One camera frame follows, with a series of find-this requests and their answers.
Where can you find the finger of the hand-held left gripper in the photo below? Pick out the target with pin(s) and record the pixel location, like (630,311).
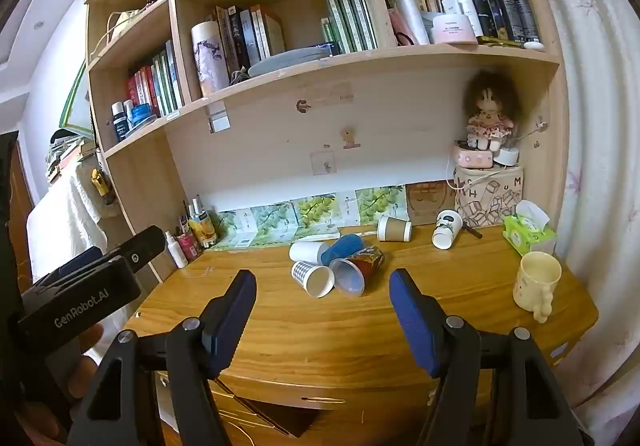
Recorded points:
(75,265)
(142,246)

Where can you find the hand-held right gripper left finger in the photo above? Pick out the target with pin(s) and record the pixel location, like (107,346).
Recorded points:
(231,321)

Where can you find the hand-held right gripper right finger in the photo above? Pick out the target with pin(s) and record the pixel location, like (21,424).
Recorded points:
(415,323)

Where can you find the red patterned paper cup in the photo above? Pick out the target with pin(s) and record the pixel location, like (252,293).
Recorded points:
(359,268)

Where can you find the checkered paper cup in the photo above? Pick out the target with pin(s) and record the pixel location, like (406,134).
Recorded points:
(311,277)

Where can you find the brown paper cup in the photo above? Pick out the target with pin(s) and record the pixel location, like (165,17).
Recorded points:
(394,228)

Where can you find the white green-print paper cup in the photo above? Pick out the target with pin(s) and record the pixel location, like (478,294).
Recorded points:
(446,227)

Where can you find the plain white paper cup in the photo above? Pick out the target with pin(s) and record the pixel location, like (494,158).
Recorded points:
(305,251)

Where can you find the blue paper cup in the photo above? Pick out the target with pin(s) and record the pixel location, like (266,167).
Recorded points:
(342,247)

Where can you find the person's left hand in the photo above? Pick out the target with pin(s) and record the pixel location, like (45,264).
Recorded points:
(82,371)

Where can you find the white spray bottle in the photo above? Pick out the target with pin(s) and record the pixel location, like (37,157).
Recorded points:
(175,248)

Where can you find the white cloth cover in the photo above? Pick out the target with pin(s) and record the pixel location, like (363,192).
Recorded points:
(65,226)

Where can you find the red cosmetic bottle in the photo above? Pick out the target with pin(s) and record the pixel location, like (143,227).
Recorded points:
(188,246)

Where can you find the yellow cosmetic bottle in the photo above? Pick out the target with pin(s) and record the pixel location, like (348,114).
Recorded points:
(204,227)

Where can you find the wooden bookshelf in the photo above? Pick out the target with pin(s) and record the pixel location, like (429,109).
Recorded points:
(145,178)

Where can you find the yellow toy figure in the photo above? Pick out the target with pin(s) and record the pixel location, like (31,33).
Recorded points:
(101,182)

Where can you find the stack of papers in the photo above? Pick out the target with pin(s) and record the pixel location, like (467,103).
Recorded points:
(65,152)

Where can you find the brown cardboard box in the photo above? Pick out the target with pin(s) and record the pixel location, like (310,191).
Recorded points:
(430,200)

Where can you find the dark small bottle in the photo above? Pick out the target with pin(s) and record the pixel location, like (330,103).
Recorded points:
(119,122)

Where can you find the cream ceramic mug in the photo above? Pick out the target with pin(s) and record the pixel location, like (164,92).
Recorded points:
(535,282)

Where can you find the blue jar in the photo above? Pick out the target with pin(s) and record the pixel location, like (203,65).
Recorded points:
(143,114)

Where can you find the white blue small bottle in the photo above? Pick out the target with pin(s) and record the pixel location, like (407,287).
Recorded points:
(129,110)

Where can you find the block-print storage box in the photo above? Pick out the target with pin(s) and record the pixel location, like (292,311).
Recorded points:
(487,198)

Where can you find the green tissue box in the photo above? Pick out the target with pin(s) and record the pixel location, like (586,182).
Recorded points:
(529,232)

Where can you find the row of red green books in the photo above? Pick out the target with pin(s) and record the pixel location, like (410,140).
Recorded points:
(155,84)

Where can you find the green framed board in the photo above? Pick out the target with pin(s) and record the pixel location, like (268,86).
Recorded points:
(75,96)

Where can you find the pink speaker box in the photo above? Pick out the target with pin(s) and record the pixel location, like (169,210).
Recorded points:
(473,158)

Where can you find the clear adhesive hook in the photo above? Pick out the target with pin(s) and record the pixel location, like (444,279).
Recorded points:
(324,164)

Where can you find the white round charger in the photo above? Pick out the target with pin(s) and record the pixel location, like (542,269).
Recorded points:
(507,157)

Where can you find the white printed cylinder tube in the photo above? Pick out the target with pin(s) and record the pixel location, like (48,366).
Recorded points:
(210,59)

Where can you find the brown-haired doll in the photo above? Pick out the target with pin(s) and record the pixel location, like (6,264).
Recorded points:
(489,114)

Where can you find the beige canvas bag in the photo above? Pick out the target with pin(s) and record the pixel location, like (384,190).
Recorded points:
(121,24)

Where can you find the grey plate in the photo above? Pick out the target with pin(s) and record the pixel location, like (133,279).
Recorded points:
(290,61)

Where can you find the row of dark books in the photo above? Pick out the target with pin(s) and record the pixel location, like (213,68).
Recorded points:
(247,34)

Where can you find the white floral curtain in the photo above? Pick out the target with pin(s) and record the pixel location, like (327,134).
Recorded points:
(595,126)

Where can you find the pink cream jar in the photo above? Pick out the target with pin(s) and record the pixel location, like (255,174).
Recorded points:
(452,30)

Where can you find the white translucent tube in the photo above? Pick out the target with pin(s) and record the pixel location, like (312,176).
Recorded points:
(407,11)

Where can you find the black cosmetic bottle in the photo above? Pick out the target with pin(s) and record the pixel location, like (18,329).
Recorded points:
(526,11)
(482,16)
(505,9)

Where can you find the white lotion bottle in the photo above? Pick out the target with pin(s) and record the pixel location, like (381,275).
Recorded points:
(462,1)

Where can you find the wooden wall clip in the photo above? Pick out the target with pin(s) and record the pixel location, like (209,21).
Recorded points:
(350,138)

